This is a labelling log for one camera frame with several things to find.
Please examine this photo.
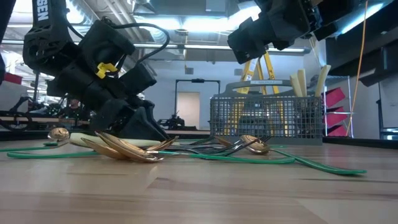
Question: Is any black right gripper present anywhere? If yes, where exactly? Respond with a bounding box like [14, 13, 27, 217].
[227, 0, 323, 65]

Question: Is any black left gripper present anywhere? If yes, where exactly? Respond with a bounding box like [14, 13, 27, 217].
[83, 63, 170, 141]

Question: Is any grey plastic cutlery basket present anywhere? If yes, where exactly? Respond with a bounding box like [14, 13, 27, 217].
[210, 80, 324, 146]

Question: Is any pile of gold spoons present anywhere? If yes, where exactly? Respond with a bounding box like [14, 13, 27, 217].
[94, 130, 296, 165]

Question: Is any pale door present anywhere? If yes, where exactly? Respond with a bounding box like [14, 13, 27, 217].
[176, 91, 201, 131]

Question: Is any yellow step ladder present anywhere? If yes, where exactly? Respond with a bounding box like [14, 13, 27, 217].
[223, 51, 285, 136]

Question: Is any long fluorescent ceiling light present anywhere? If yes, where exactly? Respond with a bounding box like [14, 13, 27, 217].
[133, 43, 307, 53]

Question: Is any distant robot workstation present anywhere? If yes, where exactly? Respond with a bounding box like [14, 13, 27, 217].
[0, 93, 94, 131]

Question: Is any red storage bin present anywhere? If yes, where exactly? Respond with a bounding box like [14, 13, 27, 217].
[323, 106, 349, 126]
[323, 86, 346, 109]
[323, 124, 348, 138]

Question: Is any white metal shelf rack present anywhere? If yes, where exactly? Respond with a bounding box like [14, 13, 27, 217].
[322, 75, 354, 138]

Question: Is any black framed panel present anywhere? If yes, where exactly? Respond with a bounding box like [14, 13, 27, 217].
[375, 74, 398, 141]

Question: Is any yellow cable tag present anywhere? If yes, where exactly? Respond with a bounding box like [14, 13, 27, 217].
[95, 62, 119, 80]

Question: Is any black camera gantry frame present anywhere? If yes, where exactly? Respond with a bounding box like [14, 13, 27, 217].
[174, 78, 221, 125]
[32, 70, 41, 101]

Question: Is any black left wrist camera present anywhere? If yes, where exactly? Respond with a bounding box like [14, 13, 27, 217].
[77, 19, 136, 68]

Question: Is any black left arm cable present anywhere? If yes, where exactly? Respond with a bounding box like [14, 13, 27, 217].
[102, 17, 172, 65]

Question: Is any yellow hanging cable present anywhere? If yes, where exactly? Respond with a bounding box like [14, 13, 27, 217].
[345, 0, 369, 137]

